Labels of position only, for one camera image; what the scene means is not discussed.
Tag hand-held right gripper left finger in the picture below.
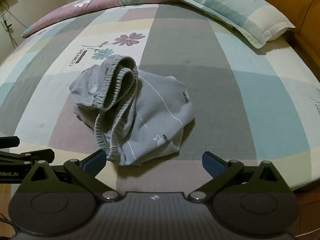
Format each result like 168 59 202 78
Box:
25 150 119 202

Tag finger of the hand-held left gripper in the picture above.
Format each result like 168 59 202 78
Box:
0 149 55 167
0 136 20 148

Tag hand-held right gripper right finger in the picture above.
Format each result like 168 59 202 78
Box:
188 151 292 202

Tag grey pajama top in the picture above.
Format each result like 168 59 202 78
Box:
107 69 196 167

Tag pink floral quilt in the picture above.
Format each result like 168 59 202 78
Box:
21 0 190 39

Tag checked pillow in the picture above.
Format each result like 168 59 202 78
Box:
156 0 297 49

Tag wooden headboard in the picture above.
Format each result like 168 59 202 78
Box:
261 0 320 98

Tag wall cables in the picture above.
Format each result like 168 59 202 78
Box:
0 0 28 50

